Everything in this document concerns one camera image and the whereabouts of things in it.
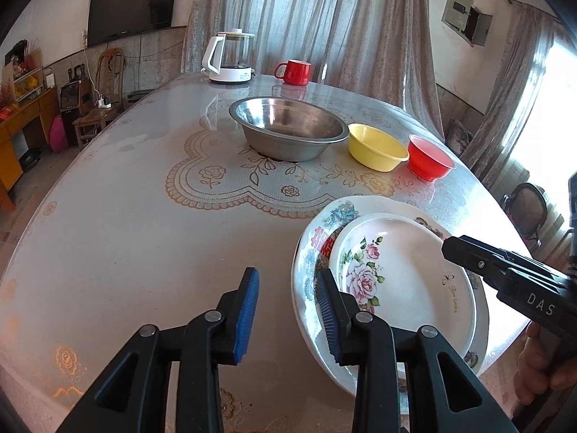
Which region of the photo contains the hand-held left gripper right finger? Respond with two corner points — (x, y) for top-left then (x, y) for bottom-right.
(316, 268), (519, 433)

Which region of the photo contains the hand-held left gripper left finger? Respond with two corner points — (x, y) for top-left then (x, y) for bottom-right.
(56, 267), (261, 433)

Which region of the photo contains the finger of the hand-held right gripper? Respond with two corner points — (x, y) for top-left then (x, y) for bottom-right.
(442, 235), (565, 290)

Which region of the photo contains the small white rose plate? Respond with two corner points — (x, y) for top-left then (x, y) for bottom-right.
(328, 213), (477, 382)

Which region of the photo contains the white plate red blue print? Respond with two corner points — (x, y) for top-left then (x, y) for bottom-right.
(291, 196), (490, 416)

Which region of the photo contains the red plastic bowl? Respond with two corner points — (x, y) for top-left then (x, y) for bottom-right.
(408, 134), (457, 183)

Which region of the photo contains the yellow plastic bowl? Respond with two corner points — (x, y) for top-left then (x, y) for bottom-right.
(348, 123), (410, 172)

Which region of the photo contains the stainless steel bowl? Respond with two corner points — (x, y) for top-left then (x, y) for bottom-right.
(229, 96), (350, 162)

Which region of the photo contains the person's right hand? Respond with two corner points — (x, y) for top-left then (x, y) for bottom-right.
(516, 320), (577, 409)

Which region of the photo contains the dark round-back chair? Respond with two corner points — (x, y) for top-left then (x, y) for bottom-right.
(500, 183), (549, 253)

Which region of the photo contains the patterned grey bag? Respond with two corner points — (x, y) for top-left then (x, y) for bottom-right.
(446, 119), (474, 156)

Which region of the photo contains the bright window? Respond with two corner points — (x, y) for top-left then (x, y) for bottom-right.
(514, 31), (577, 181)

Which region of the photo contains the narrow grey sheer curtain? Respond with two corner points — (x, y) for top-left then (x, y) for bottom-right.
(460, 0), (564, 185)

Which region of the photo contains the white glass electric kettle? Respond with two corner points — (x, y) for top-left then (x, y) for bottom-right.
(201, 29), (256, 84)

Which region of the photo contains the red mug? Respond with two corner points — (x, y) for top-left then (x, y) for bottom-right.
(274, 60), (312, 86)

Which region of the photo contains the wooden chair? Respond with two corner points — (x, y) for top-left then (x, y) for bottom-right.
(72, 47), (124, 147)

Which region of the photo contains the short dark curtain rod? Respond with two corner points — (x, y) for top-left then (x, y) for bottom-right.
(505, 0), (562, 23)

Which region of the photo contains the black floor speaker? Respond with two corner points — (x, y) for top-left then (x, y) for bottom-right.
(60, 82), (91, 145)

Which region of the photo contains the wide grey sheer curtain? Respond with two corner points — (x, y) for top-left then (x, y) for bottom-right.
(180, 0), (445, 143)

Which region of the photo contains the orange wooden cabinet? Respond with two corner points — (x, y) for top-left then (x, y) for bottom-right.
(0, 86), (59, 210)

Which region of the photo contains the small wooden display shelf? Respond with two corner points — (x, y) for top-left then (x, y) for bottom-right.
(2, 61), (46, 104)

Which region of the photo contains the grey wall electrical box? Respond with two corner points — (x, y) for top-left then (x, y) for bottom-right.
(441, 0), (493, 47)

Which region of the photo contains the black wall television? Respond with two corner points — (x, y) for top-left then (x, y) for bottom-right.
(87, 0), (181, 48)

